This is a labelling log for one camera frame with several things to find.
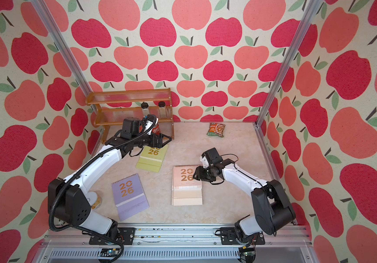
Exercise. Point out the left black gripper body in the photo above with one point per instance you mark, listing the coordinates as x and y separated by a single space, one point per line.
150 140

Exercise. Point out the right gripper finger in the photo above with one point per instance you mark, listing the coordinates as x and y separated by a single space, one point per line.
198 177
199 171

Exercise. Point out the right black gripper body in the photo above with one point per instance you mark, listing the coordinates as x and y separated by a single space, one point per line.
207 174

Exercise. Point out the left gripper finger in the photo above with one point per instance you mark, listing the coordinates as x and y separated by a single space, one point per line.
165 137
164 142

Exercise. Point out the green 2026 calendar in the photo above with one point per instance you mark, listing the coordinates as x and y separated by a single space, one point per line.
151 159

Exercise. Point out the pink 2026 calendar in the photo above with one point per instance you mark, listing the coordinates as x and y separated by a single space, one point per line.
186 191

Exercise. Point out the purple 2026 calendar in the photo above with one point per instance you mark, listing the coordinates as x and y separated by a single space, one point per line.
129 197

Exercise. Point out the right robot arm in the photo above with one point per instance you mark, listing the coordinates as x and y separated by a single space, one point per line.
272 207

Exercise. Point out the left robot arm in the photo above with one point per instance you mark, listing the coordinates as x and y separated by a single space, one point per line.
68 204

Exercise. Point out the red soda can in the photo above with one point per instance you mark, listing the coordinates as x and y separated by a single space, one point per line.
156 129

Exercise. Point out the right glass spice jar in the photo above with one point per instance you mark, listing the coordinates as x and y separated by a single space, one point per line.
162 109

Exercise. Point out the glass spice jar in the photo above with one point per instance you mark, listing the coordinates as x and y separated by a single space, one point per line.
162 109
145 109

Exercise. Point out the left glass spice jar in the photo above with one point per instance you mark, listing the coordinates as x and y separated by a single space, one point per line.
145 109

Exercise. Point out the green orange snack packet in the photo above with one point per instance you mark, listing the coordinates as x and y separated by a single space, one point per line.
216 129

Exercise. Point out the wooden spice rack shelf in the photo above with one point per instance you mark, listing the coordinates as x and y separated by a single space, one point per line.
113 107

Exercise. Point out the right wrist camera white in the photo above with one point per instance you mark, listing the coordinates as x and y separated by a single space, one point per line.
204 161

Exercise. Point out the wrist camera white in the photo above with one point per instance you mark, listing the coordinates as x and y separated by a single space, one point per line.
150 123
204 161

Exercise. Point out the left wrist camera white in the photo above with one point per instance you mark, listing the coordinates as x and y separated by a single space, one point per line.
150 123

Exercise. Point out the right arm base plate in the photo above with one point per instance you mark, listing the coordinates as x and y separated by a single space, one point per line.
235 236

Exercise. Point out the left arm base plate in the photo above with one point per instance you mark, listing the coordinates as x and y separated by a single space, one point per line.
124 235

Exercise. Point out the aluminium front rail frame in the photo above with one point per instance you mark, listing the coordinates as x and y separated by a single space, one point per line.
176 243

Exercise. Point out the left aluminium corner post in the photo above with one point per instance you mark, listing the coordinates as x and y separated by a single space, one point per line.
56 35

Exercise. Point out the aluminium corner post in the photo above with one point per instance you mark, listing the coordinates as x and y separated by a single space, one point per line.
293 50
56 35

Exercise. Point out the right aluminium corner post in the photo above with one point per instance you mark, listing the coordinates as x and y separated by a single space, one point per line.
293 50

